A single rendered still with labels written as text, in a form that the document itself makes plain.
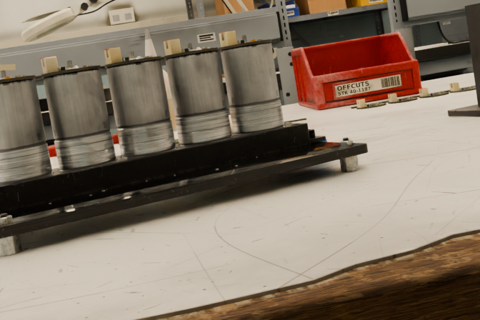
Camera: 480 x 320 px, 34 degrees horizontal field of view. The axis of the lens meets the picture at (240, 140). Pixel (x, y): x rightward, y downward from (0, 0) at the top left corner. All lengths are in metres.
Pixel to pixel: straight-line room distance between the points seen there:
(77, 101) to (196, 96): 0.05
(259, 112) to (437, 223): 0.15
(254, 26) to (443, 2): 0.69
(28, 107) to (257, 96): 0.10
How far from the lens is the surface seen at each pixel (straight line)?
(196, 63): 0.35
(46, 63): 0.34
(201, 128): 0.35
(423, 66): 2.99
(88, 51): 2.68
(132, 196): 0.30
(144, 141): 0.34
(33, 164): 0.33
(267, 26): 2.75
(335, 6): 4.62
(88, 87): 0.34
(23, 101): 0.33
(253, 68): 0.36
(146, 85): 0.34
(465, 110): 0.50
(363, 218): 0.25
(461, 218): 0.23
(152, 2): 4.85
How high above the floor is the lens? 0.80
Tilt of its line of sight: 5 degrees down
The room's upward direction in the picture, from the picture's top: 9 degrees counter-clockwise
